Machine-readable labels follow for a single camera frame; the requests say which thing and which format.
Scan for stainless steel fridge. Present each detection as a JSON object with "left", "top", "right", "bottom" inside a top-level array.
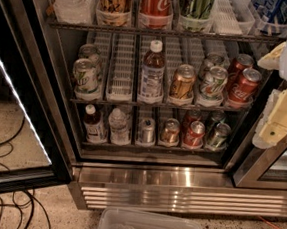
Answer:
[{"left": 22, "top": 0, "right": 287, "bottom": 217}]

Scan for red cola can top shelf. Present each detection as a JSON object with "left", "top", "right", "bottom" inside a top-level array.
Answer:
[{"left": 139, "top": 0, "right": 171, "bottom": 29}]

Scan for red can bottom front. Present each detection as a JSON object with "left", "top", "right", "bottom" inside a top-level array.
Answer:
[{"left": 183, "top": 121, "right": 206, "bottom": 149}]

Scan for silver can bottom shelf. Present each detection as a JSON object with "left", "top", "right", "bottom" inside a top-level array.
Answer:
[{"left": 138, "top": 118, "right": 156, "bottom": 145}]

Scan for gold patterned can top shelf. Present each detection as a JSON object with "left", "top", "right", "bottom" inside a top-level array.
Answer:
[{"left": 98, "top": 0, "right": 131, "bottom": 27}]

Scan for white green can middle right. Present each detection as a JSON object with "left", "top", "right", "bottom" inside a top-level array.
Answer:
[{"left": 198, "top": 66, "right": 228, "bottom": 107}]

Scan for orange floor cable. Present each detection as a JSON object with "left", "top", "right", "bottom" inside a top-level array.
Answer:
[{"left": 257, "top": 215, "right": 287, "bottom": 229}]

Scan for white green can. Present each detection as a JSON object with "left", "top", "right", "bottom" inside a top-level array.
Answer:
[
  {"left": 73, "top": 58, "right": 99, "bottom": 101},
  {"left": 198, "top": 66, "right": 228, "bottom": 107}
]

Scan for brown tea bottle middle shelf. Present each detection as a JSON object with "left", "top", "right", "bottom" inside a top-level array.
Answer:
[{"left": 138, "top": 39, "right": 165, "bottom": 104}]

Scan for silver can behind left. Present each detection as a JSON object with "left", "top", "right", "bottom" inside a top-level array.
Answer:
[{"left": 78, "top": 43, "right": 102, "bottom": 81}]

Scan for green can top shelf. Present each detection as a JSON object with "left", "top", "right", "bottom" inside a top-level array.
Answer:
[{"left": 178, "top": 0, "right": 215, "bottom": 32}]

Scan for right glass fridge door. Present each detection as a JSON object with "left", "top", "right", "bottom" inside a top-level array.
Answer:
[{"left": 232, "top": 135, "right": 287, "bottom": 190}]

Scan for red cola can front middle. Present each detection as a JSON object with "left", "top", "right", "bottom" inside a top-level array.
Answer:
[{"left": 228, "top": 67, "right": 261, "bottom": 103}]

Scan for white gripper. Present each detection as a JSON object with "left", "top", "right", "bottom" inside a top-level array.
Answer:
[{"left": 252, "top": 40, "right": 287, "bottom": 149}]

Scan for red cola can rear middle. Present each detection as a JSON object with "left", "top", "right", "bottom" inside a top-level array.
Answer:
[{"left": 225, "top": 54, "right": 255, "bottom": 90}]

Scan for white green can middle left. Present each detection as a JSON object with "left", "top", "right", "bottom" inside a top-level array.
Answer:
[{"left": 73, "top": 58, "right": 99, "bottom": 101}]

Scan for brown tea bottle shelf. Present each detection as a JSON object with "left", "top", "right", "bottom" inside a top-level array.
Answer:
[
  {"left": 138, "top": 39, "right": 165, "bottom": 104},
  {"left": 84, "top": 104, "right": 107, "bottom": 144}
]

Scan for brown tea bottle bottom shelf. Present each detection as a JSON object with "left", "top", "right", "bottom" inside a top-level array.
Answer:
[{"left": 84, "top": 104, "right": 107, "bottom": 144}]

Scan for open glass fridge door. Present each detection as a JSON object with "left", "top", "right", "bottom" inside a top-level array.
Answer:
[{"left": 0, "top": 0, "right": 72, "bottom": 194}]

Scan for clear water bottle bottom shelf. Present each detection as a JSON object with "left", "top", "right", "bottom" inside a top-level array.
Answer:
[{"left": 108, "top": 108, "right": 130, "bottom": 146}]

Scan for green can bottom rear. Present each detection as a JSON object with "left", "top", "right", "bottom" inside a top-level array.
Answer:
[{"left": 206, "top": 110, "right": 227, "bottom": 133}]

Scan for silver can behind middle right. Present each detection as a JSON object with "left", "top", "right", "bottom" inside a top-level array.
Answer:
[{"left": 198, "top": 52, "right": 225, "bottom": 80}]

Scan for green can bottom front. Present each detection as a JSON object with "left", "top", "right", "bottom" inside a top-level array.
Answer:
[{"left": 205, "top": 123, "right": 231, "bottom": 151}]

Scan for empty white shelf tray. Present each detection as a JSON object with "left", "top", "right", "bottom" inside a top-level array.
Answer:
[{"left": 106, "top": 34, "right": 136, "bottom": 102}]

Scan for gold can bottom shelf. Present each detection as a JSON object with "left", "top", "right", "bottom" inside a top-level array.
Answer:
[{"left": 159, "top": 118, "right": 180, "bottom": 145}]

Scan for gold can middle shelf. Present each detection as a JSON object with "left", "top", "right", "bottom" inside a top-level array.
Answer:
[{"left": 168, "top": 64, "right": 196, "bottom": 106}]

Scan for red can bottom rear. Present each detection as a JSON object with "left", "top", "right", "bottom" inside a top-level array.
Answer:
[{"left": 181, "top": 110, "right": 202, "bottom": 133}]

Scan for clear water bottle shelf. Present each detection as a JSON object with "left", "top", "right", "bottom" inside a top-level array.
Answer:
[
  {"left": 108, "top": 108, "right": 130, "bottom": 146},
  {"left": 53, "top": 0, "right": 96, "bottom": 24}
]

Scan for clear water bottle top shelf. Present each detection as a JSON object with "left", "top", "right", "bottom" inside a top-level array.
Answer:
[{"left": 53, "top": 0, "right": 96, "bottom": 24}]

